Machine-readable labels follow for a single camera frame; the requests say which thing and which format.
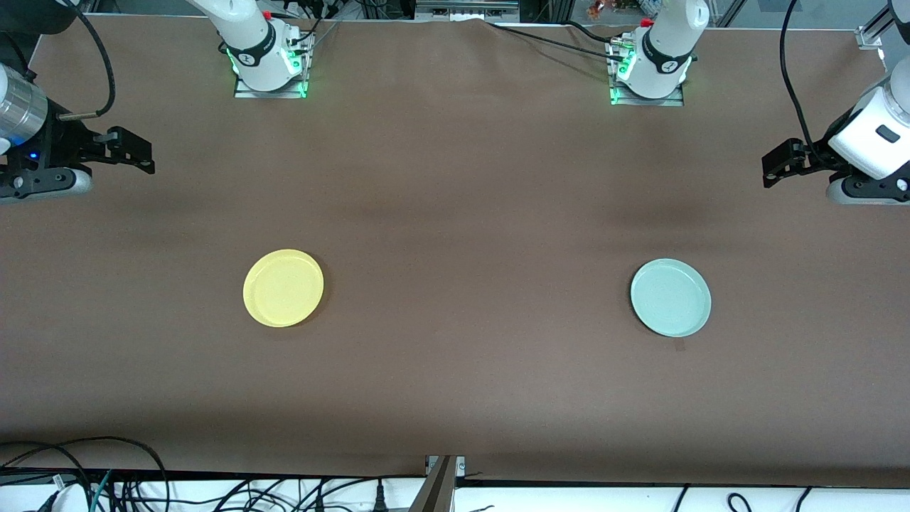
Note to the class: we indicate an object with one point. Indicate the aluminium corner bracket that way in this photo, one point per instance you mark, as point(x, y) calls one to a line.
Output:
point(873, 32)

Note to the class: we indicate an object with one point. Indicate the aluminium frame rail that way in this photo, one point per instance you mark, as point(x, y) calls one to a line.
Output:
point(466, 10)

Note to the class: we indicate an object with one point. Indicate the aluminium profile beam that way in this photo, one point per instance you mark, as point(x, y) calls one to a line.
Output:
point(435, 491)

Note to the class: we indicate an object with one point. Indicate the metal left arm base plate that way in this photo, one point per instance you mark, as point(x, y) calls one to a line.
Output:
point(640, 101)

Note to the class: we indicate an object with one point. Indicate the black power plug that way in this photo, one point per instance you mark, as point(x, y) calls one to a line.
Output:
point(380, 499)

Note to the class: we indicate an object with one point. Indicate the pale green plate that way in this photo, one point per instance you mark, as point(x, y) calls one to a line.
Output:
point(670, 298)

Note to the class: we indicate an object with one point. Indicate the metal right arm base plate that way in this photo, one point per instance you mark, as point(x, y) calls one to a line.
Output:
point(245, 91)

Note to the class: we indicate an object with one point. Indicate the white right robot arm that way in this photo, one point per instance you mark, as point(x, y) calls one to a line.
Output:
point(249, 32)

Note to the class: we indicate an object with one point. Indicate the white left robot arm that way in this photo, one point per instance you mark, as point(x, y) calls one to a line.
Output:
point(668, 50)

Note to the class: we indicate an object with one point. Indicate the yellow plate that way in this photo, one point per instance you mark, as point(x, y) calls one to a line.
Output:
point(283, 288)

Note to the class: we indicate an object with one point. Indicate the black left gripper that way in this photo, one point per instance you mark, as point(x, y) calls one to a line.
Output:
point(812, 157)

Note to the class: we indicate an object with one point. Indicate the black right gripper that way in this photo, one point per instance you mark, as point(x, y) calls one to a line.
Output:
point(58, 146)

